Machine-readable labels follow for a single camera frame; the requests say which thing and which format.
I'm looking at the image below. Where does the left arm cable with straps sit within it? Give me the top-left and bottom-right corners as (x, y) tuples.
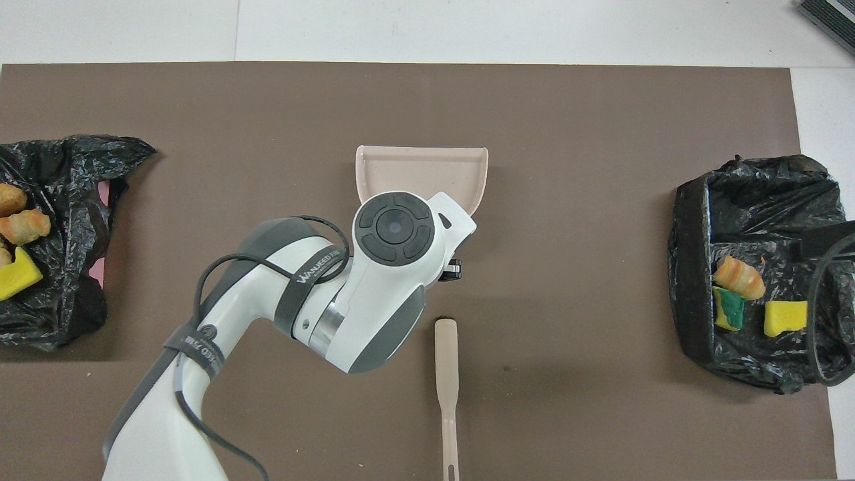
(162, 214), (353, 481)

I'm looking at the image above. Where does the yellow green sponge piece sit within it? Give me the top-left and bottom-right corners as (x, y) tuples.
(0, 247), (44, 301)

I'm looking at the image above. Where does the crumpled black trash bag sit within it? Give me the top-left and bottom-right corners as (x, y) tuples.
(0, 135), (158, 353)

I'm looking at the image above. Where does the arm cable with straps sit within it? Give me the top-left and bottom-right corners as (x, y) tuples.
(805, 234), (855, 387)
(162, 214), (353, 481)

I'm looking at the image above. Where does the beige hand brush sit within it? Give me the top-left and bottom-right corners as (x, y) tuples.
(434, 317), (462, 481)

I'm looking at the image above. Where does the brown table mat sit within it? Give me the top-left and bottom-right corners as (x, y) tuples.
(0, 62), (838, 481)

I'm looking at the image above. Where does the golden croissant bread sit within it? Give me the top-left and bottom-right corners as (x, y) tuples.
(0, 208), (51, 246)

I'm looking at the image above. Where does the right arm cable with straps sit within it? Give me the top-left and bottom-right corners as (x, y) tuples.
(805, 234), (855, 387)

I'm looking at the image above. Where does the grey ribbed device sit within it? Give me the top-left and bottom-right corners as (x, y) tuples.
(797, 0), (855, 57)

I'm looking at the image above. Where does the striped croissant bread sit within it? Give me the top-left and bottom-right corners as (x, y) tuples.
(712, 255), (766, 301)

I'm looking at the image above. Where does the bin lined with black bag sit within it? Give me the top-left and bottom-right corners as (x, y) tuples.
(668, 154), (855, 395)

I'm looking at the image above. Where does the beige plastic dustpan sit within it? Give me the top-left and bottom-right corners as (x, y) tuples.
(355, 145), (489, 218)

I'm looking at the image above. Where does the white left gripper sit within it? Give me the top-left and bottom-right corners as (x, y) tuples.
(430, 192), (478, 283)

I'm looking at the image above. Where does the brown oval bread roll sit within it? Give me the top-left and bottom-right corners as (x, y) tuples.
(0, 184), (28, 218)

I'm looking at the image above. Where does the pink plastic bin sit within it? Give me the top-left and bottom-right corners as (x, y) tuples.
(88, 180), (112, 289)

